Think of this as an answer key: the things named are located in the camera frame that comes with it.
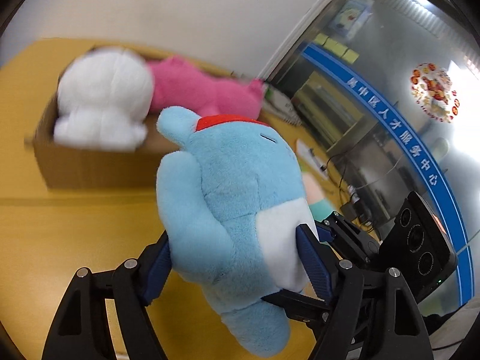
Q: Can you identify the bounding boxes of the pink teal green-haired plush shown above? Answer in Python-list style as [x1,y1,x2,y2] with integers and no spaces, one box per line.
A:
[302,172,335,222]

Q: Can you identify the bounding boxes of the light blue plush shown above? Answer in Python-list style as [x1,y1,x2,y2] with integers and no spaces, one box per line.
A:
[156,106,314,358]

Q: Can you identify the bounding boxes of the pink bear plush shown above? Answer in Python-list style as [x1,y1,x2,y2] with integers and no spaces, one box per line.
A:
[147,56,264,119]

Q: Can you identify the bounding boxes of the white panda plush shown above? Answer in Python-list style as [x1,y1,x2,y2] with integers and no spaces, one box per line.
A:
[53,46,154,152]

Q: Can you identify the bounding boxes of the black box device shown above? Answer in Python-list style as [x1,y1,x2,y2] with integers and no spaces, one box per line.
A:
[379,191,458,302]

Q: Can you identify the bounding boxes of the blue banner strip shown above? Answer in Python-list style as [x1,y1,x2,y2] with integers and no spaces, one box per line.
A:
[301,43,475,305]

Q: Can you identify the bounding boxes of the grey tote bag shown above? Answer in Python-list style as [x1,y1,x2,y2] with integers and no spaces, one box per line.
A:
[262,84,302,126]

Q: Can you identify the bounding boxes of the cardboard box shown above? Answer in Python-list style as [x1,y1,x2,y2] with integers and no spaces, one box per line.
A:
[32,46,254,189]

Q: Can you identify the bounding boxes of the red round window sticker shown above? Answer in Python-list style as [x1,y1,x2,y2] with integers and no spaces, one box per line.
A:
[410,63,460,124]

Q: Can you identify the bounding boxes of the yellow sticky notes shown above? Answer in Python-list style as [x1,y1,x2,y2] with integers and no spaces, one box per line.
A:
[312,33,360,64]

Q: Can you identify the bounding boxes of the cartoon poster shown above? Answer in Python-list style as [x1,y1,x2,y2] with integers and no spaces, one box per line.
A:
[328,0,374,40]

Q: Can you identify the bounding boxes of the black usb cable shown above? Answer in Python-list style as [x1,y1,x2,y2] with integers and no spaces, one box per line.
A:
[324,151,406,229]

